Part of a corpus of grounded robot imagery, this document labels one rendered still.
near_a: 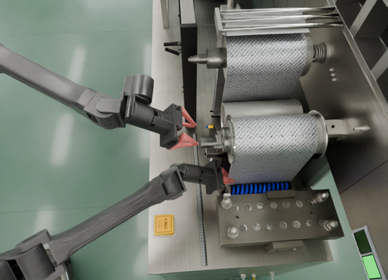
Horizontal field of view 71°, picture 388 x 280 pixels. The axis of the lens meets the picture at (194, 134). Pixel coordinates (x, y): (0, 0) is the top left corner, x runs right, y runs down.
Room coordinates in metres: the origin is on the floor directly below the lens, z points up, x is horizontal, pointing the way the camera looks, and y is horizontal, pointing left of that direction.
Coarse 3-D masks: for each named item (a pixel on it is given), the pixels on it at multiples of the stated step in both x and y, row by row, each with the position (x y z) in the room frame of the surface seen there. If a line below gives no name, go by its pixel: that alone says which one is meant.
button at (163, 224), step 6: (156, 216) 0.25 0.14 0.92; (162, 216) 0.25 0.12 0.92; (168, 216) 0.25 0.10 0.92; (156, 222) 0.23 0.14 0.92; (162, 222) 0.23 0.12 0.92; (168, 222) 0.23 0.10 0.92; (156, 228) 0.21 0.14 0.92; (162, 228) 0.21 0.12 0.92; (168, 228) 0.21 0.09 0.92; (156, 234) 0.19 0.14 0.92; (162, 234) 0.19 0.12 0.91; (168, 234) 0.19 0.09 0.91
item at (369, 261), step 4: (368, 256) 0.09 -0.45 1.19; (372, 256) 0.09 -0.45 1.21; (364, 260) 0.08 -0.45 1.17; (368, 260) 0.08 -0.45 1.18; (372, 260) 0.08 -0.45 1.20; (364, 264) 0.07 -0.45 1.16; (368, 264) 0.07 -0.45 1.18; (372, 264) 0.07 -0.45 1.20; (368, 268) 0.06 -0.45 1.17; (372, 268) 0.06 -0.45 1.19; (376, 268) 0.06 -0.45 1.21; (368, 272) 0.05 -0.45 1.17; (372, 272) 0.05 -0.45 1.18; (376, 272) 0.05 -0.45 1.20; (368, 276) 0.04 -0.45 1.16; (372, 276) 0.04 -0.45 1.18; (376, 276) 0.04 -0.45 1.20
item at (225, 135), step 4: (224, 128) 0.42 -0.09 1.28; (228, 128) 0.42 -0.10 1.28; (224, 132) 0.40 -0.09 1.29; (228, 132) 0.40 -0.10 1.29; (224, 136) 0.39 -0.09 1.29; (228, 136) 0.39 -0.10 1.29; (224, 140) 0.38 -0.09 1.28; (228, 140) 0.38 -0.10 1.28; (224, 144) 0.37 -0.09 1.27; (228, 144) 0.37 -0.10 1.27; (224, 148) 0.37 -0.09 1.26; (228, 148) 0.37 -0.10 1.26
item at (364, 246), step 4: (360, 232) 0.15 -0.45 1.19; (356, 236) 0.14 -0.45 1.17; (360, 236) 0.14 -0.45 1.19; (364, 236) 0.13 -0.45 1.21; (356, 240) 0.13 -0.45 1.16; (360, 240) 0.13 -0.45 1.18; (364, 240) 0.13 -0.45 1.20; (360, 244) 0.12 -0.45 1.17; (364, 244) 0.12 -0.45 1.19; (368, 244) 0.11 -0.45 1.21; (360, 248) 0.11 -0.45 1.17; (364, 248) 0.11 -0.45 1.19; (368, 248) 0.10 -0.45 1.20; (360, 252) 0.10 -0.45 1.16
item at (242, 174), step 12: (240, 168) 0.34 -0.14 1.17; (252, 168) 0.34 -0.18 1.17; (264, 168) 0.35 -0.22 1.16; (276, 168) 0.35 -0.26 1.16; (288, 168) 0.35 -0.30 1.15; (300, 168) 0.35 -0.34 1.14; (240, 180) 0.34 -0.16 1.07; (252, 180) 0.35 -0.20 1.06; (264, 180) 0.35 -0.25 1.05; (276, 180) 0.35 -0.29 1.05; (288, 180) 0.35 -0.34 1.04
